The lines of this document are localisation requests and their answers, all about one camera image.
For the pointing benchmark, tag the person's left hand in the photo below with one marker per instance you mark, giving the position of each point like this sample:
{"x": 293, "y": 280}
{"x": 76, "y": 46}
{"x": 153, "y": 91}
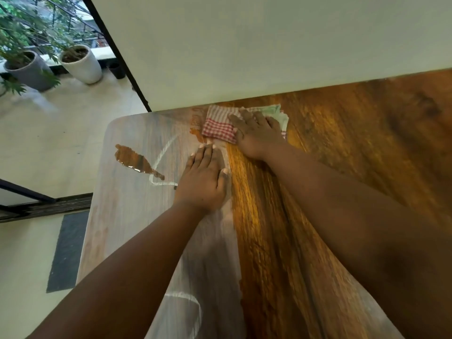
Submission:
{"x": 205, "y": 183}

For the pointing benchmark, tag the person's right hand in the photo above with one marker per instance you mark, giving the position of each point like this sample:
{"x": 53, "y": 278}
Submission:
{"x": 257, "y": 137}

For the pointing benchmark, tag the red checked cleaning cloth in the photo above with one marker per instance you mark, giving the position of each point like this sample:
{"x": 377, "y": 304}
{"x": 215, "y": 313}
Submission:
{"x": 215, "y": 128}

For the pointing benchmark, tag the person's right forearm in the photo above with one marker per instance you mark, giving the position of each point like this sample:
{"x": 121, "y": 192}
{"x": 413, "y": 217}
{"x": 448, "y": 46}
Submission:
{"x": 370, "y": 236}

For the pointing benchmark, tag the person's left forearm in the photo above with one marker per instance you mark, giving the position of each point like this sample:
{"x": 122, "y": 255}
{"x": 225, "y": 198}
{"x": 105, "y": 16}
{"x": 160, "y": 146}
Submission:
{"x": 123, "y": 278}

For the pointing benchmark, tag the wooden table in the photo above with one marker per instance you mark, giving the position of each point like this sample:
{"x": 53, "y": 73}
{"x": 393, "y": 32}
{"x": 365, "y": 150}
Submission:
{"x": 353, "y": 120}

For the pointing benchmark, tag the small black pot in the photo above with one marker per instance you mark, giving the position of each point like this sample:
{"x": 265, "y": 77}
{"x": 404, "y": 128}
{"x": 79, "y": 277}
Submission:
{"x": 116, "y": 71}

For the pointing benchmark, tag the dark grey floor mat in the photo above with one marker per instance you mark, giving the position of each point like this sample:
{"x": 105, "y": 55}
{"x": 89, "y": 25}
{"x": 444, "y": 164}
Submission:
{"x": 67, "y": 254}

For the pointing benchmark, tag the plant in white pot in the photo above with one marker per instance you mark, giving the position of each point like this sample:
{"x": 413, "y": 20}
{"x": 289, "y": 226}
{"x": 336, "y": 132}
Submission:
{"x": 83, "y": 68}

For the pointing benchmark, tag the plant in grey pot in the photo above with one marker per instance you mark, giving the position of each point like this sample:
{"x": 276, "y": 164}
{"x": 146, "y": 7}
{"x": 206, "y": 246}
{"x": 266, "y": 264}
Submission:
{"x": 31, "y": 75}

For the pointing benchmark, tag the black balcony railing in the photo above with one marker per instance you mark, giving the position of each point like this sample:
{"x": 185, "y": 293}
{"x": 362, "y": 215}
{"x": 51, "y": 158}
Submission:
{"x": 70, "y": 14}

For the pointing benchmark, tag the black door frame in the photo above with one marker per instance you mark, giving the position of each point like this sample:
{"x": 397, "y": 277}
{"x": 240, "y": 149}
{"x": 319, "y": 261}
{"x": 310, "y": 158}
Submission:
{"x": 141, "y": 98}

